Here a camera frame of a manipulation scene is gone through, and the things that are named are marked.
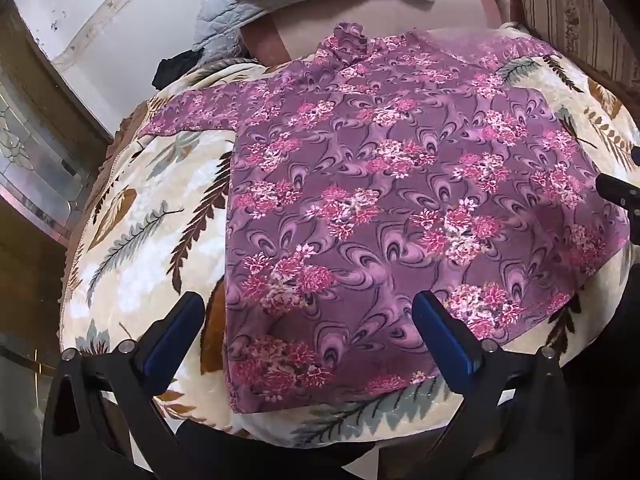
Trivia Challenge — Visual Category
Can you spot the striped beige cushion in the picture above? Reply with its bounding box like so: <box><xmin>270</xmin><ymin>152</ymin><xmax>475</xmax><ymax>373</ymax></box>
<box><xmin>515</xmin><ymin>0</ymin><xmax>640</xmax><ymax>92</ymax></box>

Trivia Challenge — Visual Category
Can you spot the pink bed sheet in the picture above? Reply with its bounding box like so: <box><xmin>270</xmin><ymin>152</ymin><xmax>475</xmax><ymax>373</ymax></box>
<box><xmin>242</xmin><ymin>0</ymin><xmax>506</xmax><ymax>68</ymax></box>

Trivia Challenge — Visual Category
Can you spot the black cloth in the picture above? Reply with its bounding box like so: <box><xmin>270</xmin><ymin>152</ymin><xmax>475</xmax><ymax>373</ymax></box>
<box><xmin>152</xmin><ymin>50</ymin><xmax>207</xmax><ymax>91</ymax></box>

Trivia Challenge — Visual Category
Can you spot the cream leaf-print blanket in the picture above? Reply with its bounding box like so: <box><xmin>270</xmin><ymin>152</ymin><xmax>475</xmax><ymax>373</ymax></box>
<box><xmin>59</xmin><ymin>22</ymin><xmax>640</xmax><ymax>453</ymax></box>

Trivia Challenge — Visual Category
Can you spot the patterned glass door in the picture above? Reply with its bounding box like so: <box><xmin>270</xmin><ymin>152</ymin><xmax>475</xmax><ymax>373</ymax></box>
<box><xmin>0</xmin><ymin>77</ymin><xmax>96</xmax><ymax>233</ymax></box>

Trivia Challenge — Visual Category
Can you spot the purple floral shirt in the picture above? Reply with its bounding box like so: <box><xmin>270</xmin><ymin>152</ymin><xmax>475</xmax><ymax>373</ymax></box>
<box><xmin>137</xmin><ymin>22</ymin><xmax>632</xmax><ymax>413</ymax></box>

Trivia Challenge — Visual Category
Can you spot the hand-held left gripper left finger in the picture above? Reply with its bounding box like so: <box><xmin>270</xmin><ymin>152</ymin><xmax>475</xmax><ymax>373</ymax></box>
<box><xmin>41</xmin><ymin>291</ymin><xmax>206</xmax><ymax>480</ymax></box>

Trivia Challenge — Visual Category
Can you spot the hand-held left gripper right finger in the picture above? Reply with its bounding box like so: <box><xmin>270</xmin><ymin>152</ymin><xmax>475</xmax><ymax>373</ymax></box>
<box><xmin>412</xmin><ymin>290</ymin><xmax>609</xmax><ymax>480</ymax></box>

